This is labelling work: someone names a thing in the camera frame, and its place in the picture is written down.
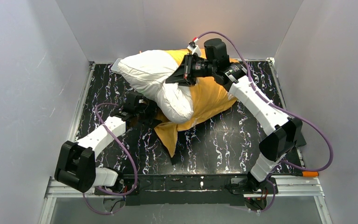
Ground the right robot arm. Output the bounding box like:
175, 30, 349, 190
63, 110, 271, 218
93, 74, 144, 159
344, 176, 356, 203
166, 38, 303, 183

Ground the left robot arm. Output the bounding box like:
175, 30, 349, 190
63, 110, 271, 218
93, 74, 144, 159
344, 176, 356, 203
54, 91, 161, 193

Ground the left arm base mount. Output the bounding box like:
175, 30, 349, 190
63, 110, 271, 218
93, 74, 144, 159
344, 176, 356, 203
94, 175, 140, 197

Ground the black plate on table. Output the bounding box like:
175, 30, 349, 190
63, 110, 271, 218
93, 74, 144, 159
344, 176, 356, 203
295, 131, 307, 147

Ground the white pillow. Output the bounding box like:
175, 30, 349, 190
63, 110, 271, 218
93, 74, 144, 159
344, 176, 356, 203
117, 49, 194, 124

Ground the aluminium frame rail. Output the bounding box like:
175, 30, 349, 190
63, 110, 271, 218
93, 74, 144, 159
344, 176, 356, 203
38, 61, 95, 224

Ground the orange handled tool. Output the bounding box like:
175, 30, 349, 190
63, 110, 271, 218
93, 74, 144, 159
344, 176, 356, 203
299, 171, 319, 178

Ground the small white box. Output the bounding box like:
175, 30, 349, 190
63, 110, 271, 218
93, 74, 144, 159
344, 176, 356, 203
110, 58, 122, 75

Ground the yellow and blue pillowcase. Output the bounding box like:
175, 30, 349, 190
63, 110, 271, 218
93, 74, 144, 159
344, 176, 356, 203
152, 49, 236, 157

